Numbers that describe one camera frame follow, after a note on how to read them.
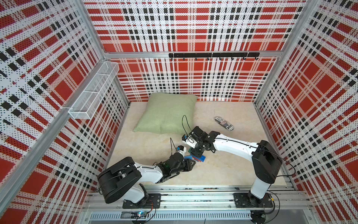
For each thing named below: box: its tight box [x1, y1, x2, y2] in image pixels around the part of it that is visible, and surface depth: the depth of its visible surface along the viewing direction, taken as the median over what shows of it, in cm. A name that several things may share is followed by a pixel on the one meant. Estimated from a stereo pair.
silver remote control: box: [214, 116, 235, 131], surface depth 106 cm
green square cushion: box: [132, 92, 199, 135], surface depth 97 cm
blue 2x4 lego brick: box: [192, 154, 207, 163], surface depth 86 cm
